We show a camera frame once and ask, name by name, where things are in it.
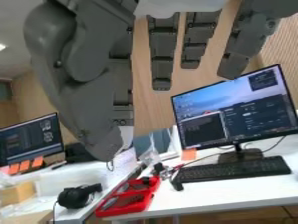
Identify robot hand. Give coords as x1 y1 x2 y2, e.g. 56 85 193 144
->
23 0 298 163

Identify small dark screen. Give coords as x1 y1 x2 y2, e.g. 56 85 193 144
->
0 112 65 168

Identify orange sticky note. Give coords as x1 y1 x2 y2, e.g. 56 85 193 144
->
7 163 21 175
180 148 198 162
29 155 45 169
19 159 33 173

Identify white desk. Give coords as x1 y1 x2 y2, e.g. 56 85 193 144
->
101 134 298 222
0 151 144 224

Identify large screen on stand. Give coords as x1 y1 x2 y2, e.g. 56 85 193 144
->
170 63 298 164

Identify red tray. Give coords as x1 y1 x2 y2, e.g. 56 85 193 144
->
94 189 150 218
116 175 162 201

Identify black headphones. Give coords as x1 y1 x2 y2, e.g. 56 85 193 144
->
56 182 104 210

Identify small wooden box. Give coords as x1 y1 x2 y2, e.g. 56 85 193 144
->
0 181 37 208

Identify long black keyboard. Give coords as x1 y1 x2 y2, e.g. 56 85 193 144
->
173 155 293 185

